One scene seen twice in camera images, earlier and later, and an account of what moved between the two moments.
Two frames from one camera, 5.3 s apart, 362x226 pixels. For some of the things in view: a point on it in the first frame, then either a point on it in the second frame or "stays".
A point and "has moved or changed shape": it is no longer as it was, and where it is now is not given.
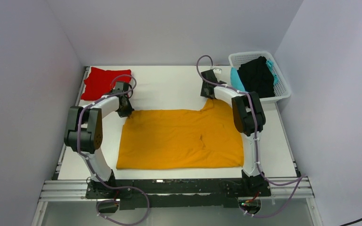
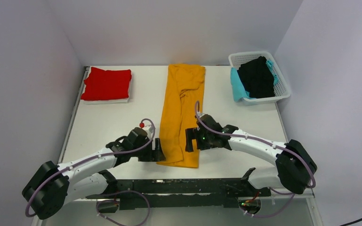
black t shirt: (257, 76) stays
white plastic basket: (282, 89) stays
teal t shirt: (238, 84) stays
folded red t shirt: (98, 82) stays
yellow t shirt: (206, 137) has moved or changed shape
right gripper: (203, 92) to (193, 133)
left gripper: (127, 112) to (157, 154)
